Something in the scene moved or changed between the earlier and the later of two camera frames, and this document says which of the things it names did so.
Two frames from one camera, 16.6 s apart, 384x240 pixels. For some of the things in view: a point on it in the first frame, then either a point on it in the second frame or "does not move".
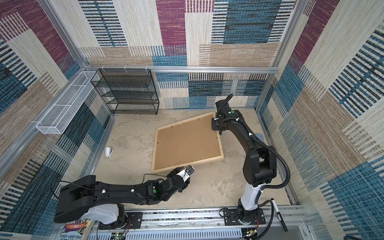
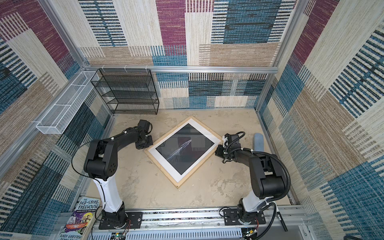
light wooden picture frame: (189, 164) → (157, 162)
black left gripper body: (173, 173) → (148, 142)
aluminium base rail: (281, 223) does not move
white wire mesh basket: (57, 118) does not move
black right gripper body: (217, 125) → (222, 152)
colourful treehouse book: (75, 230) does not move
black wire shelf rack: (128, 91) does not move
